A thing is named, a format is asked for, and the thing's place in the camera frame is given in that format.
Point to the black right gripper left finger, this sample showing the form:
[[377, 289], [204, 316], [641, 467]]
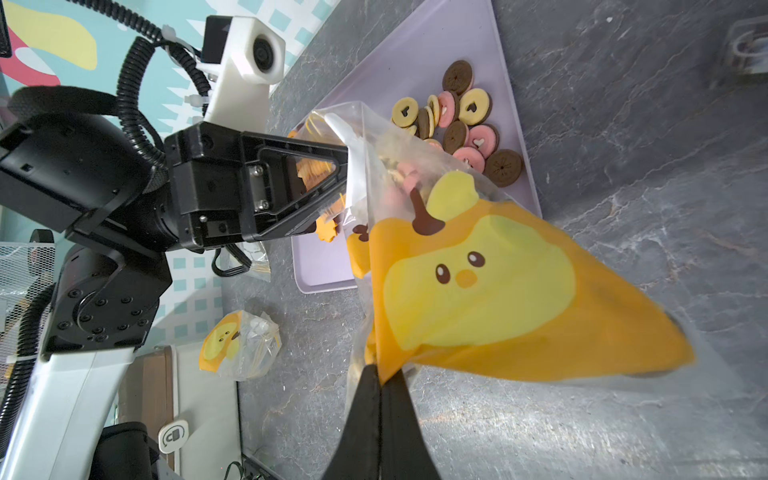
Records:
[[358, 453]]

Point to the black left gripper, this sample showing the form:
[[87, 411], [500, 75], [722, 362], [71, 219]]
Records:
[[292, 182]]

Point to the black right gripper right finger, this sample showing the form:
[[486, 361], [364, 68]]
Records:
[[403, 452]]

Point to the ziploc bag of mixed cookies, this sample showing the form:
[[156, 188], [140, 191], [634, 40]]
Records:
[[242, 346]]

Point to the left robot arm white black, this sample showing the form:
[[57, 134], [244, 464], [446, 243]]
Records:
[[92, 166]]

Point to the pile of orange cookies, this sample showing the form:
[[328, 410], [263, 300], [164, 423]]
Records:
[[321, 169]]

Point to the pile of mixed sandwich cookies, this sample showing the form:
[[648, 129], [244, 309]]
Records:
[[455, 121]]

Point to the lavender plastic tray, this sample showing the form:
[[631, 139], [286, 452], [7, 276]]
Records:
[[411, 61]]

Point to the small grey metal clip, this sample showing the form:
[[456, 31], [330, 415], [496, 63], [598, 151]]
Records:
[[742, 58]]

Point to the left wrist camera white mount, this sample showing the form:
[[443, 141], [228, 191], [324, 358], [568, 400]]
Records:
[[244, 58]]

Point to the white wire wall basket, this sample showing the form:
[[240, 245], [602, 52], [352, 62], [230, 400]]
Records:
[[26, 269]]

